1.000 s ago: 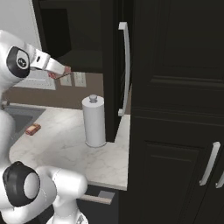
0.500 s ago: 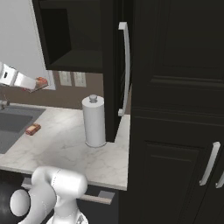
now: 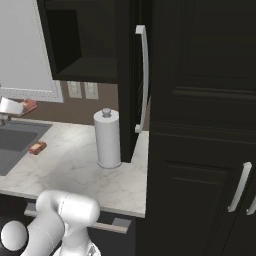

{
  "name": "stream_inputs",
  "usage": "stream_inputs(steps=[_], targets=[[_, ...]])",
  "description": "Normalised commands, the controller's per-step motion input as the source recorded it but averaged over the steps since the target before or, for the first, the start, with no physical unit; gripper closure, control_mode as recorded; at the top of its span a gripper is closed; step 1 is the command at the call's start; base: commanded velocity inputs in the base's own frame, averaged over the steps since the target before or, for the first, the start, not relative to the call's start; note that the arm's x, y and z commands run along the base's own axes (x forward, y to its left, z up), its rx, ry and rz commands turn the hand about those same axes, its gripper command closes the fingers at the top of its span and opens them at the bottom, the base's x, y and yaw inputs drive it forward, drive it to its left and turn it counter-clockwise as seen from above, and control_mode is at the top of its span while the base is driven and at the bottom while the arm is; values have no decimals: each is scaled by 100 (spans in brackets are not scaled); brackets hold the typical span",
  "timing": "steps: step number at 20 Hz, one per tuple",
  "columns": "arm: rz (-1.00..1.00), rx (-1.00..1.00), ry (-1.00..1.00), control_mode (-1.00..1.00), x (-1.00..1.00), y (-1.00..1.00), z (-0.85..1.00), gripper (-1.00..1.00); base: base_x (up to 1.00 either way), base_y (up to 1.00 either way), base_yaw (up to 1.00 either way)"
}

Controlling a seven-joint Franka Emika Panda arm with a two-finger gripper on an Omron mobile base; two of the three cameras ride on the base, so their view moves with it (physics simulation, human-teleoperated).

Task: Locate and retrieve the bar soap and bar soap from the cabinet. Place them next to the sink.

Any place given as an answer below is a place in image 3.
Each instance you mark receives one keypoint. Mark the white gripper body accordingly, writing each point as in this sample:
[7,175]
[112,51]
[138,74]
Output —
[9,106]

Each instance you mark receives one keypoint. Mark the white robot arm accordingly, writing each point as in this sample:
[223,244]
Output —
[66,208]

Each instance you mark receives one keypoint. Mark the grey sink basin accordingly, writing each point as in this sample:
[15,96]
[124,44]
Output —
[16,143]

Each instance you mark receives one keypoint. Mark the dark open cabinet door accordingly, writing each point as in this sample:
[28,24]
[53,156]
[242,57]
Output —
[128,100]

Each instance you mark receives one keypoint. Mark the dark tall cabinet upper door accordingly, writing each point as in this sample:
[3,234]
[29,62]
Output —
[206,50]

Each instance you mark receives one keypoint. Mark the dark tall cabinet door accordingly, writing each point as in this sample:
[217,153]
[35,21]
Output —
[206,50]
[193,200]

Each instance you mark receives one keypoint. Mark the dark tall cabinet lower door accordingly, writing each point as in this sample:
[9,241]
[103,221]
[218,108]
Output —
[193,200]

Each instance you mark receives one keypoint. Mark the grey tap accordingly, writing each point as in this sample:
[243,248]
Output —
[4,118]

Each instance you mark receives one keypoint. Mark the white framed window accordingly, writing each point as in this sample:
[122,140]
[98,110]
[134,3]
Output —
[23,46]

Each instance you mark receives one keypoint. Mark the white paper towel roll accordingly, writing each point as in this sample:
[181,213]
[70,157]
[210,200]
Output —
[107,140]

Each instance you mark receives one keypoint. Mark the dark drawer front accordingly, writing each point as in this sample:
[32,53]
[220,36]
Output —
[113,241]

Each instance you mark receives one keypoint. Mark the beige wall outlet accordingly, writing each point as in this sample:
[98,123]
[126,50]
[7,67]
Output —
[74,89]
[91,90]

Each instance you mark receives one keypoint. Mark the dark open wall cabinet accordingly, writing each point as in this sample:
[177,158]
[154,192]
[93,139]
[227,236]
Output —
[86,40]

